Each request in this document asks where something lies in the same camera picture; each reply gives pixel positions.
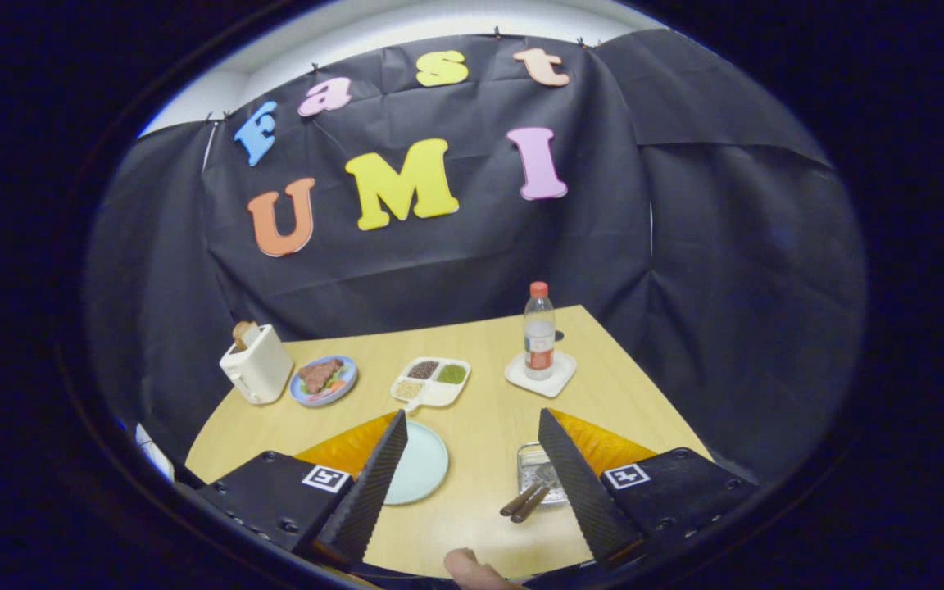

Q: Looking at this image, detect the metal wire basket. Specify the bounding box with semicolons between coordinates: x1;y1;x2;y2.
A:
516;442;571;506

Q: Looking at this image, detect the metal fork wooden handle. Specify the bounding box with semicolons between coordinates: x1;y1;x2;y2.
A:
499;463;559;517

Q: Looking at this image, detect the white divided tray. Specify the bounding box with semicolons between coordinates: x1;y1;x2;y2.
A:
390;356;472;413

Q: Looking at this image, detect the white square coaster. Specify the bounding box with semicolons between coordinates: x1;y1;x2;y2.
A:
505;351;578;400

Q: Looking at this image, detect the clear plastic bottle red cap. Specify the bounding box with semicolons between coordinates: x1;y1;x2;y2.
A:
523;281;556;381

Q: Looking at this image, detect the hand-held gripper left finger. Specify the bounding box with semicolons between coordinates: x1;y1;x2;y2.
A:
193;410;409;573

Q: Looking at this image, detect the metal spoon wooden handle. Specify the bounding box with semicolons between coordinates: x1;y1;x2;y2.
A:
510;483;559;525

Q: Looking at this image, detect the pale green plate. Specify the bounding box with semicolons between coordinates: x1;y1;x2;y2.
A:
382;420;450;506

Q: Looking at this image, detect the white toaster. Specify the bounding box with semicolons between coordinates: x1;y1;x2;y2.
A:
220;324;295;406

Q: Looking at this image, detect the brown steak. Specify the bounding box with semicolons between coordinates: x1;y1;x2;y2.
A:
298;358;345;395

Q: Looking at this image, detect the black backdrop cloth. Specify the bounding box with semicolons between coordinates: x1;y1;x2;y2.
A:
83;29;870;492

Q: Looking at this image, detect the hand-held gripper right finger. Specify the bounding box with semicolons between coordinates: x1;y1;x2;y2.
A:
538;408;760;570

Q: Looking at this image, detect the green lettuce leaf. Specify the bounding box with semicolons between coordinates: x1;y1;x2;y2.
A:
302;365;350;396

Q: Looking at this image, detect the blue plate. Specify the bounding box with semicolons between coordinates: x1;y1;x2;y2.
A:
289;355;359;408

